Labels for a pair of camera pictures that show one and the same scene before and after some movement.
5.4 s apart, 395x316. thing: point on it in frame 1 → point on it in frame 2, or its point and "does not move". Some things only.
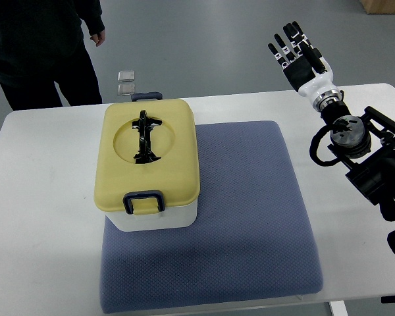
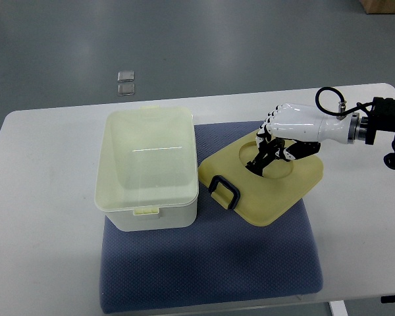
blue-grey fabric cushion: (251, 239) does not move
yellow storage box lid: (176, 174) → (259, 200)
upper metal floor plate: (126, 76) does not move
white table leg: (338, 308) does not move
